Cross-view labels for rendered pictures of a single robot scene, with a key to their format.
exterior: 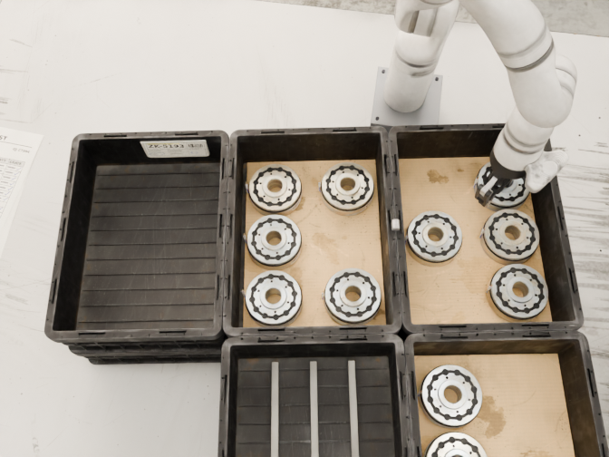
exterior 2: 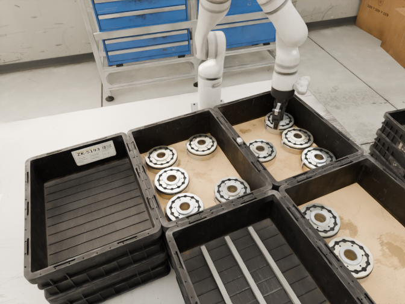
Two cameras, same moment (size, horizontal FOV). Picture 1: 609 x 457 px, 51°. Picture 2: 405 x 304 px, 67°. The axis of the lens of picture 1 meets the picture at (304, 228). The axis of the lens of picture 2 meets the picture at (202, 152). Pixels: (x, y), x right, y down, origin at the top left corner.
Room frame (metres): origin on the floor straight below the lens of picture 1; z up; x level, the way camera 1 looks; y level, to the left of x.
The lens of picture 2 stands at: (-0.14, 0.21, 1.54)
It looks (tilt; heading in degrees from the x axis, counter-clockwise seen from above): 43 degrees down; 337
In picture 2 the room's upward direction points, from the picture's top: 3 degrees counter-clockwise
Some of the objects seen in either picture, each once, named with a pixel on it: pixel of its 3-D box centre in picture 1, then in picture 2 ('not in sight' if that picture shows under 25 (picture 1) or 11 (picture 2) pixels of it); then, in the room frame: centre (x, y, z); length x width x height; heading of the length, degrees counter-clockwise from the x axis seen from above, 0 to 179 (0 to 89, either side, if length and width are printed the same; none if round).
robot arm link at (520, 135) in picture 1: (540, 102); (288, 43); (0.54, -0.37, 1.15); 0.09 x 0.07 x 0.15; 158
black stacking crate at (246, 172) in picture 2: (311, 237); (193, 171); (0.46, -0.01, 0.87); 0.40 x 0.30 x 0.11; 177
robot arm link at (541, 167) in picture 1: (530, 149); (291, 76); (0.51, -0.38, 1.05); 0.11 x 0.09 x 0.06; 41
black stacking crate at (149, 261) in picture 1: (150, 240); (92, 204); (0.47, 0.29, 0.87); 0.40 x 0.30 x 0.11; 177
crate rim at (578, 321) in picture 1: (478, 222); (281, 129); (0.45, -0.31, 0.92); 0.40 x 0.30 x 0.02; 177
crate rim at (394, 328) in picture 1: (310, 226); (192, 158); (0.46, -0.01, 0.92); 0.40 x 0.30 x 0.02; 177
